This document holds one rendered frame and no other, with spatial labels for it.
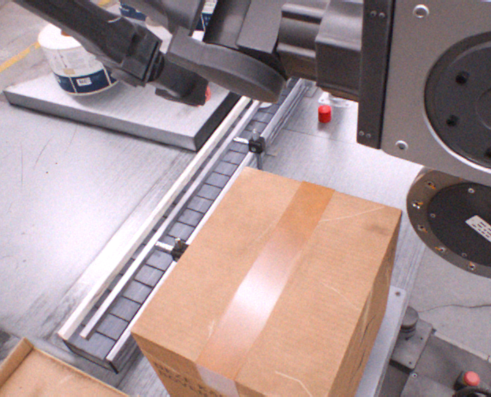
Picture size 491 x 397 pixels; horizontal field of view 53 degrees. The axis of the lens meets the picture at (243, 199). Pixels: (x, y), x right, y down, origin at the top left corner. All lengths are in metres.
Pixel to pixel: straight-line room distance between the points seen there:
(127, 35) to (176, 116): 0.56
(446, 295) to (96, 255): 1.31
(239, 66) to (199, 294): 0.33
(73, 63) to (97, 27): 0.71
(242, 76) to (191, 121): 0.88
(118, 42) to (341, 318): 0.47
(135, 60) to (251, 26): 0.42
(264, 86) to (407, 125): 0.11
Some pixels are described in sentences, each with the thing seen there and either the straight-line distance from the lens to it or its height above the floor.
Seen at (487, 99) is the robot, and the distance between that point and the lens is 0.31.
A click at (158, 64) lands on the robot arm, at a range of 0.83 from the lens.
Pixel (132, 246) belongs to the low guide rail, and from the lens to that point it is 0.97.
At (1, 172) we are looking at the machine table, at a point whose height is 0.83.
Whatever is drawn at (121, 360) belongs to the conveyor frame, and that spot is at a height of 0.85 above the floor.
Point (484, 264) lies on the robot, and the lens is 0.72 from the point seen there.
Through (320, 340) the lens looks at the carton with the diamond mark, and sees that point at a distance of 0.57.
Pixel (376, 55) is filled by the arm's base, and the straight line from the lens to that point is 0.31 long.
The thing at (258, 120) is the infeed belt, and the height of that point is 0.88.
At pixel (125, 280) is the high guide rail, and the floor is 0.96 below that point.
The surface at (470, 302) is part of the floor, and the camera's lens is 1.97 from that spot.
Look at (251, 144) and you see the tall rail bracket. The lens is 1.02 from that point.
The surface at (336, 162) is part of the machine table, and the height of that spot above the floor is 0.83.
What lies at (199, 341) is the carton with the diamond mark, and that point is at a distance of 0.59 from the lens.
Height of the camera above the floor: 1.63
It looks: 47 degrees down
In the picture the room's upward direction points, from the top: 11 degrees counter-clockwise
